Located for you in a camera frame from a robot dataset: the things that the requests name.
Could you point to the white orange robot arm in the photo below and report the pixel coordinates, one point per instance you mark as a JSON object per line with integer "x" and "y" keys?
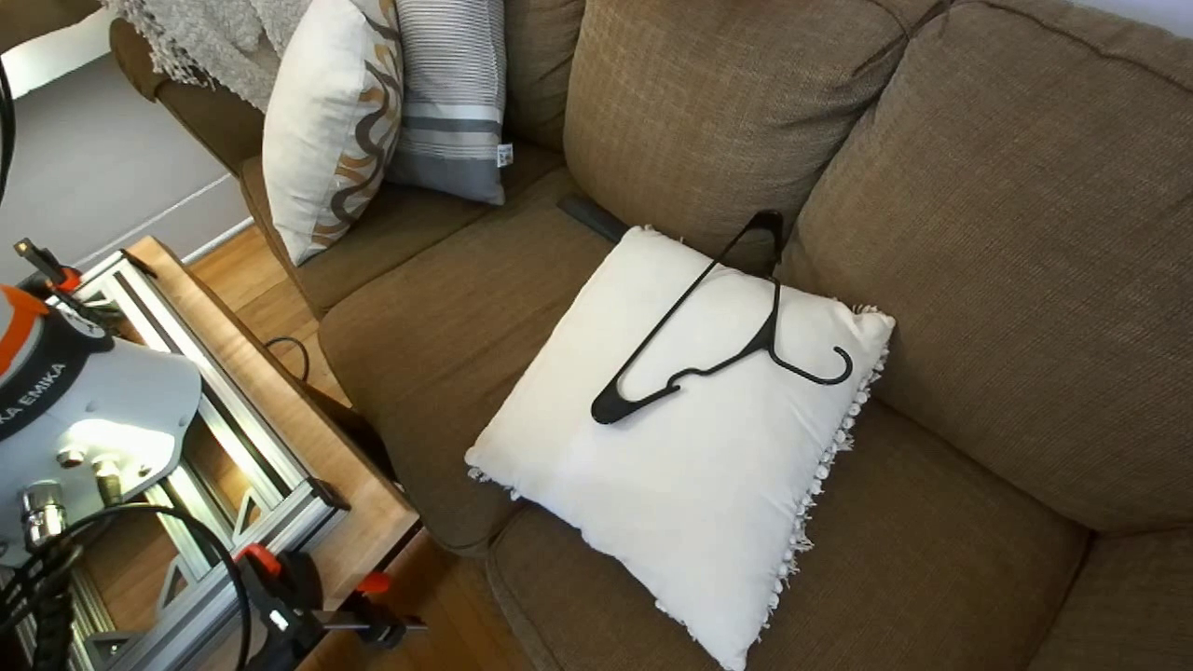
{"x": 86, "y": 413}

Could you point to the white square pillow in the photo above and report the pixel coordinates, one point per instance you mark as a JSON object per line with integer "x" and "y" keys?
{"x": 695, "y": 460}

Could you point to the grey striped pillow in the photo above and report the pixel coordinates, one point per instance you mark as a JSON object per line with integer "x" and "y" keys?
{"x": 452, "y": 98}

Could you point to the cream pillow with swirl pattern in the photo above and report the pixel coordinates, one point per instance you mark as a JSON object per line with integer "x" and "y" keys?
{"x": 329, "y": 125}

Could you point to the black plastic clothes hanger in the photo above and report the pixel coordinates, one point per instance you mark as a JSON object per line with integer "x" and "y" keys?
{"x": 749, "y": 354}

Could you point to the wooden side table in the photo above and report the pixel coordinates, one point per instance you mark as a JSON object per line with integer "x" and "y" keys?
{"x": 313, "y": 434}

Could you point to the orange black bar clamp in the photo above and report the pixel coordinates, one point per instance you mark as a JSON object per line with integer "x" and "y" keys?
{"x": 313, "y": 602}

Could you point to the brown fabric sofa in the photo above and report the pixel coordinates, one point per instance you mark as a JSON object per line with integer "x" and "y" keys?
{"x": 992, "y": 248}

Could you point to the grey knit throw blanket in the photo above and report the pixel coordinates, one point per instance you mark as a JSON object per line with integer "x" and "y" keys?
{"x": 212, "y": 39}

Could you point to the aluminium profile frame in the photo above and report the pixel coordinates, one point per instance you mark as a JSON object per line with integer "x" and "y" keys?
{"x": 228, "y": 460}

